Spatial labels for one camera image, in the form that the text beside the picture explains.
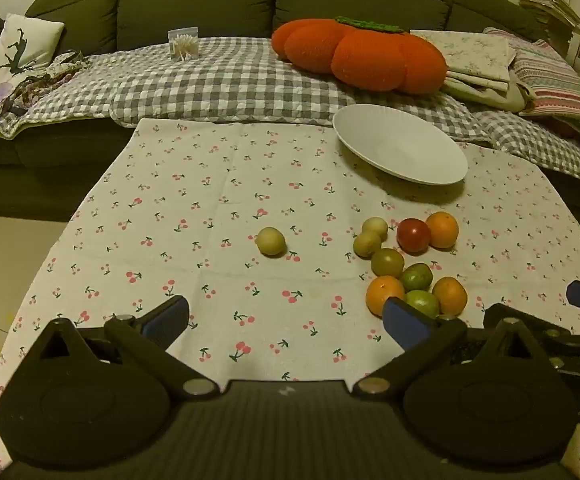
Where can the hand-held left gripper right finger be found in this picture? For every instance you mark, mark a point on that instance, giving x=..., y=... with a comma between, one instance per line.
x=404, y=319

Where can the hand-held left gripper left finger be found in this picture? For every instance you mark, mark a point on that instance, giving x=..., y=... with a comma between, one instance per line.
x=167, y=319

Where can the green tangerine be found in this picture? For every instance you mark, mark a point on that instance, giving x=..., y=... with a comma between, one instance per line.
x=417, y=276
x=424, y=302

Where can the orange tangerine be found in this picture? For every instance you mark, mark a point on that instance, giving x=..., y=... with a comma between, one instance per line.
x=382, y=292
x=451, y=296
x=443, y=230

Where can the olive green round fruit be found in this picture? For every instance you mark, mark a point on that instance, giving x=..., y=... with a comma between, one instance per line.
x=387, y=263

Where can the yellow-green round fruit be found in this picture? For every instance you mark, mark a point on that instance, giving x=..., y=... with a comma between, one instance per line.
x=366, y=246
x=271, y=241

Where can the red tomato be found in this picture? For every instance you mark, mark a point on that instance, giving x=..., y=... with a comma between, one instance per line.
x=413, y=235

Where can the pale yellow round fruit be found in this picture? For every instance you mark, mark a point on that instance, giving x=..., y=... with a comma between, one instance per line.
x=376, y=226

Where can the white ribbed plate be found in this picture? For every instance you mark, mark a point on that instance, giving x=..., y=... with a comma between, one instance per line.
x=400, y=147

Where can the cherry print tablecloth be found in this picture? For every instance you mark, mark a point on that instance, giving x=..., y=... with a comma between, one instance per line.
x=194, y=200

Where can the striped folded blanket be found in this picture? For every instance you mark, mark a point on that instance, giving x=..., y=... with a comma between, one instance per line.
x=550, y=77

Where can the grey checkered blanket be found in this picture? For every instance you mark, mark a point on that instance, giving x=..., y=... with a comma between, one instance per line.
x=229, y=80

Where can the folded floral cloth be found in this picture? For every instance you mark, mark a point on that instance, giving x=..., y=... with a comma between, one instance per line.
x=475, y=57

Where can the orange pumpkin cushion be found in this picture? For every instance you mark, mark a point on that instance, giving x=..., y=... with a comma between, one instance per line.
x=365, y=55

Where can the purple floral cloth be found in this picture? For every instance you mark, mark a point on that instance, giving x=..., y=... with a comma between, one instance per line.
x=24, y=87

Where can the stack of newspapers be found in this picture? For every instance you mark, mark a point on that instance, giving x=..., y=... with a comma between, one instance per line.
x=550, y=10

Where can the white printed pillow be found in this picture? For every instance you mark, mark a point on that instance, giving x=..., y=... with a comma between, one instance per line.
x=17, y=50

